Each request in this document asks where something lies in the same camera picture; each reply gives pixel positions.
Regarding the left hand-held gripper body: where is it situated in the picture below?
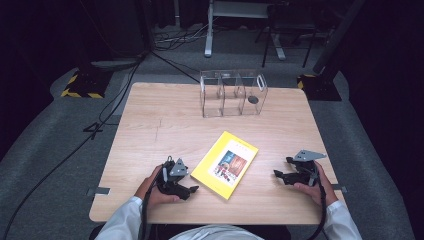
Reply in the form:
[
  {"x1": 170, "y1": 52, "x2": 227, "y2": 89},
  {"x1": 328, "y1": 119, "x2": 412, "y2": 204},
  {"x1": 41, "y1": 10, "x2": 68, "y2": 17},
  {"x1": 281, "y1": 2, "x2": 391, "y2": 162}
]
[{"x1": 155, "y1": 155, "x2": 192, "y2": 201}]

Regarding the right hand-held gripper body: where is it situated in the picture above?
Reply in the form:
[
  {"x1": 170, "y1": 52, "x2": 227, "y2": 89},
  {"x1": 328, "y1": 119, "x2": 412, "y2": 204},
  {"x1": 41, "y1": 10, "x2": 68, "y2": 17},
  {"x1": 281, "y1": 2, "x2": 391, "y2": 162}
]
[{"x1": 284, "y1": 149, "x2": 328, "y2": 188}]

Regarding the person's right hand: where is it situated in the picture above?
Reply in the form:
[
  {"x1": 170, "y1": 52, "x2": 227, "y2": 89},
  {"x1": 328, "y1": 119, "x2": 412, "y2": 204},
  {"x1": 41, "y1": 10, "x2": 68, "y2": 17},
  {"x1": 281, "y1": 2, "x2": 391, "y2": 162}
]
[{"x1": 293, "y1": 161, "x2": 340, "y2": 208}]

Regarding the person's left hand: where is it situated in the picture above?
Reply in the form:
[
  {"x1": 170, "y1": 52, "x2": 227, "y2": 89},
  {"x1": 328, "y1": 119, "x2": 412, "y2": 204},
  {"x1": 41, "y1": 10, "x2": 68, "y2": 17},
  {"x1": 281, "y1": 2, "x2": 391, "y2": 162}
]
[{"x1": 134, "y1": 164, "x2": 181, "y2": 210}]

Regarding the grey tape strip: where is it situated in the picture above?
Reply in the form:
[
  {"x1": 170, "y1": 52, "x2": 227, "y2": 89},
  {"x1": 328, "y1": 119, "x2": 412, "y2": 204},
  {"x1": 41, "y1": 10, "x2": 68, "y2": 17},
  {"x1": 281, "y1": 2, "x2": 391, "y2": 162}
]
[
  {"x1": 86, "y1": 186, "x2": 111, "y2": 197},
  {"x1": 331, "y1": 183, "x2": 348, "y2": 195}
]

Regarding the yellow book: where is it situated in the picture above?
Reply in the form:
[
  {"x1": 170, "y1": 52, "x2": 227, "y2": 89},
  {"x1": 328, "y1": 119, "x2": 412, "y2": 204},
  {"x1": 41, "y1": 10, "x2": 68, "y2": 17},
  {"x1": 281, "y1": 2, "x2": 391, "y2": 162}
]
[{"x1": 190, "y1": 130, "x2": 260, "y2": 201}]

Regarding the person's torso white clothing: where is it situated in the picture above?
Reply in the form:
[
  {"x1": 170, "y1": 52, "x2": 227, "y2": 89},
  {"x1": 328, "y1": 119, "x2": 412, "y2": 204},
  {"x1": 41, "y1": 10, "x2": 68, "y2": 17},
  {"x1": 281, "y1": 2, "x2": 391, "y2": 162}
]
[{"x1": 169, "y1": 224, "x2": 265, "y2": 240}]

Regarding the black yellow striped stand base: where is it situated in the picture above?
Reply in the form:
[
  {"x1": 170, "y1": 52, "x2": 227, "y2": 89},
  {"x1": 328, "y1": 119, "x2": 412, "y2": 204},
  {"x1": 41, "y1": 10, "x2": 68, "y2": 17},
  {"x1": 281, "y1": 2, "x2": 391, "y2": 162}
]
[
  {"x1": 296, "y1": 73, "x2": 343, "y2": 102},
  {"x1": 60, "y1": 67, "x2": 113, "y2": 100}
]

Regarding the clear acrylic divided organizer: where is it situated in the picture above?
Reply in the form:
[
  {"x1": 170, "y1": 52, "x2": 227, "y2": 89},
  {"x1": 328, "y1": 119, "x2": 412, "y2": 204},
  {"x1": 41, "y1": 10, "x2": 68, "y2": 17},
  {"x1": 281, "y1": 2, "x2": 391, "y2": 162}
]
[{"x1": 199, "y1": 68, "x2": 269, "y2": 119}]

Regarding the dark metal stand pole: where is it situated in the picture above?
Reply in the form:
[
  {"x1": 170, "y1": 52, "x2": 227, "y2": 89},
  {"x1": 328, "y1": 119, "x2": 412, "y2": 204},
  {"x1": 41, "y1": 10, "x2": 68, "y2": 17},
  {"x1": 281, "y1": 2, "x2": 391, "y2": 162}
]
[{"x1": 312, "y1": 0, "x2": 367, "y2": 75}]

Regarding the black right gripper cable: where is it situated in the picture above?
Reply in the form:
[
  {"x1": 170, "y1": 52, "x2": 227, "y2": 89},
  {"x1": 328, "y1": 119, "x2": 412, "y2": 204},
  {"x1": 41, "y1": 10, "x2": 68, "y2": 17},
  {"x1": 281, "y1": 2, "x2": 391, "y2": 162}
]
[{"x1": 306, "y1": 176, "x2": 329, "y2": 240}]

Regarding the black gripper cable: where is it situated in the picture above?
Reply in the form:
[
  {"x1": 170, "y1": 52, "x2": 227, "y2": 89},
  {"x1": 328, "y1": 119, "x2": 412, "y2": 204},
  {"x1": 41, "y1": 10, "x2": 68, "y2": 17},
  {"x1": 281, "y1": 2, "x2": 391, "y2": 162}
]
[
  {"x1": 306, "y1": 176, "x2": 329, "y2": 240},
  {"x1": 137, "y1": 166, "x2": 168, "y2": 240}
]

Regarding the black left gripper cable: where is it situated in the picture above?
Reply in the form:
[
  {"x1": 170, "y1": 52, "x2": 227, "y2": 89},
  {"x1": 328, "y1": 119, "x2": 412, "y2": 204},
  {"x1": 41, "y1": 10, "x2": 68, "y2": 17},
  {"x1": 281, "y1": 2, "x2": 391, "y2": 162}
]
[{"x1": 137, "y1": 166, "x2": 168, "y2": 240}]

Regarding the thin black floor cable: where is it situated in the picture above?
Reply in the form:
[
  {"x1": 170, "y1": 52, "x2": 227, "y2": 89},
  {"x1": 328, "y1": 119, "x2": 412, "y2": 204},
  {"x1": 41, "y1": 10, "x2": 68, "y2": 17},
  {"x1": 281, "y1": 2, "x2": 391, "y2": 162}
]
[{"x1": 150, "y1": 50, "x2": 202, "y2": 84}]

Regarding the long black floor cable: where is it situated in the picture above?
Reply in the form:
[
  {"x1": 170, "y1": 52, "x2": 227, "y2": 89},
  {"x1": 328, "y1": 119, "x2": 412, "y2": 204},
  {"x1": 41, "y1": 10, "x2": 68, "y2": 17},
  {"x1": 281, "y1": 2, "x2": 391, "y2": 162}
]
[{"x1": 1, "y1": 54, "x2": 145, "y2": 240}]

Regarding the bundle of floor cables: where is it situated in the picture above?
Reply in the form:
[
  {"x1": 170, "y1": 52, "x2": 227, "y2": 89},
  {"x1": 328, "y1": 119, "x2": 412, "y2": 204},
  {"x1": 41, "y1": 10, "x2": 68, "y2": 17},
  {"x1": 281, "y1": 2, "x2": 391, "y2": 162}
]
[{"x1": 153, "y1": 23, "x2": 210, "y2": 52}]

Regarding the black chair frame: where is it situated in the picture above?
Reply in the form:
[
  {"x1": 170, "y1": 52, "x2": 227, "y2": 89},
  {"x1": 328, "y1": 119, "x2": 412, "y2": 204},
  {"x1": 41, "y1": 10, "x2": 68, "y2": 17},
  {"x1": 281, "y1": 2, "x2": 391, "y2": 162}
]
[{"x1": 254, "y1": 2, "x2": 318, "y2": 69}]

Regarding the white desk frame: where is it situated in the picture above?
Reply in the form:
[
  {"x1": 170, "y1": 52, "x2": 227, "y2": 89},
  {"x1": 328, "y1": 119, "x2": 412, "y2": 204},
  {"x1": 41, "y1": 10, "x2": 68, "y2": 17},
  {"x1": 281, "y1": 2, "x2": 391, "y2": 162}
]
[{"x1": 203, "y1": 0, "x2": 288, "y2": 62}]

